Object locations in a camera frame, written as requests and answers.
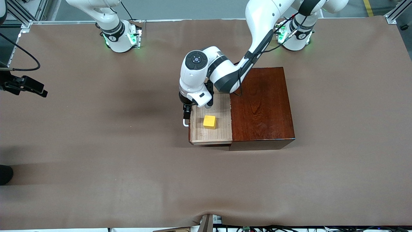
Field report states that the black rounded object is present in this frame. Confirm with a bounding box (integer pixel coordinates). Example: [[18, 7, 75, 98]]
[[0, 165, 14, 186]]

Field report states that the dark brown wooden cabinet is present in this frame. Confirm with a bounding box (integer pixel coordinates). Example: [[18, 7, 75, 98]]
[[229, 67, 296, 151]]

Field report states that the thin black base cable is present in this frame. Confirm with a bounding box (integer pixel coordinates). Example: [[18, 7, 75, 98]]
[[121, 0, 136, 21]]

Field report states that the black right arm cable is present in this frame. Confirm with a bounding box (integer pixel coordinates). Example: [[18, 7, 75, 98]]
[[0, 32, 41, 72]]

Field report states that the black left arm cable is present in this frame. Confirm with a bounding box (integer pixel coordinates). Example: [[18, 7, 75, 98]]
[[232, 11, 304, 96]]

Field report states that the aluminium frame profile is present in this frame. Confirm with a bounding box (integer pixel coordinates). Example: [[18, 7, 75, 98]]
[[385, 0, 412, 25]]

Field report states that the brown paper table cover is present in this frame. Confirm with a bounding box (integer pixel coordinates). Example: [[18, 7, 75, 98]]
[[0, 18, 412, 230]]

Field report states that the aluminium frame post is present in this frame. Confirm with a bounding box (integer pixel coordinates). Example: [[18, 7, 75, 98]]
[[6, 0, 63, 33]]

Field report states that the yellow block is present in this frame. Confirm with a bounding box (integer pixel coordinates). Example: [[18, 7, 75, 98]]
[[203, 115, 217, 130]]

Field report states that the light wooden drawer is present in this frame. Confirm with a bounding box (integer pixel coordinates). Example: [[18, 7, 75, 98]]
[[188, 93, 233, 146]]

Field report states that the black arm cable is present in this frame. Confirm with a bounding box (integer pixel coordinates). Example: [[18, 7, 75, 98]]
[[0, 32, 41, 72], [232, 11, 304, 96]]

